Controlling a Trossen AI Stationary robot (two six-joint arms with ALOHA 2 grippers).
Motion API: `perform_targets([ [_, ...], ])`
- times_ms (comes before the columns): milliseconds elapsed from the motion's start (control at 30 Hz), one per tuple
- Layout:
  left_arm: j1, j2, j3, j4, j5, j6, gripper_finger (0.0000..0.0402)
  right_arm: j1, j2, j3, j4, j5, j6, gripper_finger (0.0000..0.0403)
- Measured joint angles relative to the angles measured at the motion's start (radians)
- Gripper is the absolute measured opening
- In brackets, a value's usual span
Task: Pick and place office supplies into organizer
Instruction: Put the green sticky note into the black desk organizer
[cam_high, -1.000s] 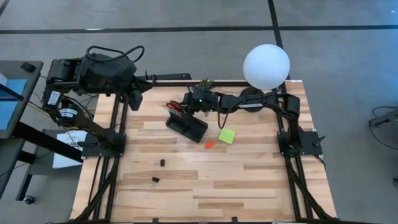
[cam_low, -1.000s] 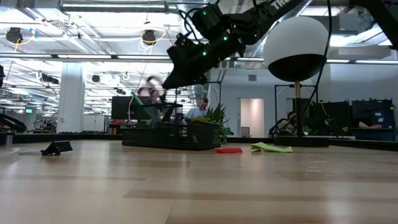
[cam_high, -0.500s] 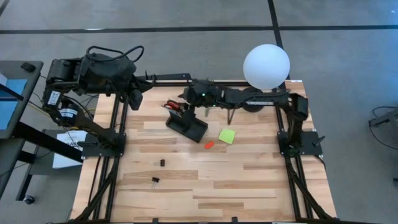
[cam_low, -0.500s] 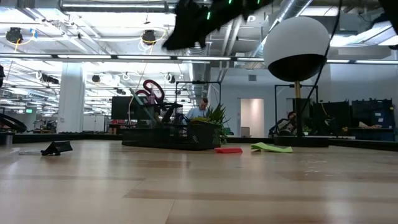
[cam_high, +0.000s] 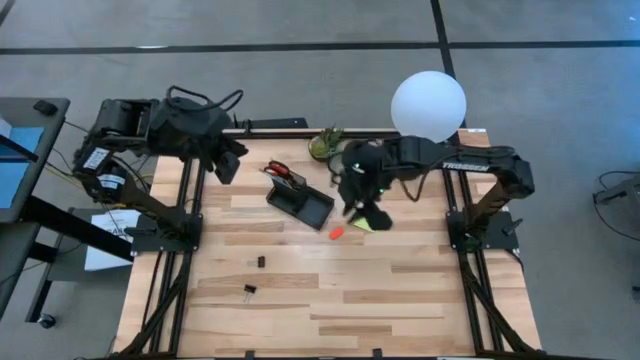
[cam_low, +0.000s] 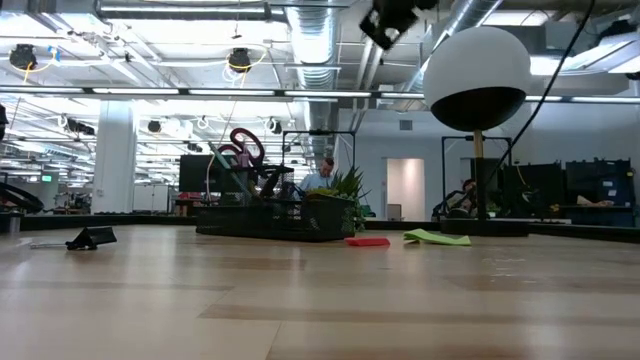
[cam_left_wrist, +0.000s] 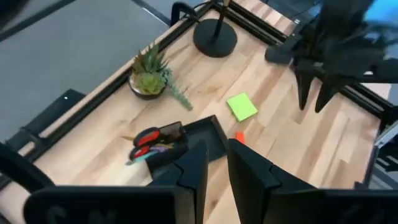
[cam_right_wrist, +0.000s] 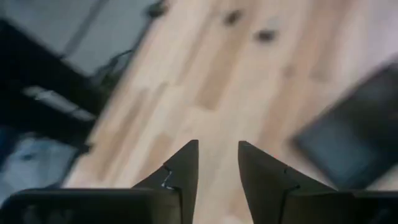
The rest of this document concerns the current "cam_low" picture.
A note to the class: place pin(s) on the black and red scissors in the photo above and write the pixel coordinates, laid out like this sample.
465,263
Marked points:
235,134

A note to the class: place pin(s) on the teal pen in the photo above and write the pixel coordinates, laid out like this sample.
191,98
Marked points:
225,167

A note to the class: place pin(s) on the orange-red eraser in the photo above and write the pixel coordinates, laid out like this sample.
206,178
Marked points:
367,242

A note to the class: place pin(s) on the green cloth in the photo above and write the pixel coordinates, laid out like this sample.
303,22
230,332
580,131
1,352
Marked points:
437,238

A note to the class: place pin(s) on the black binder clip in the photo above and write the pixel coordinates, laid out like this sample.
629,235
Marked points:
92,236

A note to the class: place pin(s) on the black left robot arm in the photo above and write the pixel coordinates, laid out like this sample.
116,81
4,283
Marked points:
2,120

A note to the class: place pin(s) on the black mesh desk organizer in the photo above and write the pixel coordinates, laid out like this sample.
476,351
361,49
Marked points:
280,222

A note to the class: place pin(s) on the white globe table lamp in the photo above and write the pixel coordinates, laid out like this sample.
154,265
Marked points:
475,75

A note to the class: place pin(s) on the black ceiling spotlight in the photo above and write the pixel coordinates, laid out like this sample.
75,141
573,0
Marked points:
22,56
240,60

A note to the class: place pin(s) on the person at background desk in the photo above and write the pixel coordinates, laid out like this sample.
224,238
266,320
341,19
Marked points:
320,177

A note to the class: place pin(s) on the succulent plant in black pot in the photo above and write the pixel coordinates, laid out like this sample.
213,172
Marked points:
345,187

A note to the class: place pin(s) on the person behind background robot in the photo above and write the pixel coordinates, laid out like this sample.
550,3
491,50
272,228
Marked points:
462,195

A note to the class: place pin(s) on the black background monitor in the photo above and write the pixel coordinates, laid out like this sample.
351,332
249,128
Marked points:
195,172

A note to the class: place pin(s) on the black background rig frame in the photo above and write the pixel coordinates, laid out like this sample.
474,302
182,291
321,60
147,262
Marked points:
450,137

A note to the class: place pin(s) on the black aluminium table frame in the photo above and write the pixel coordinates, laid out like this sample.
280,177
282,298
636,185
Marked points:
125,220

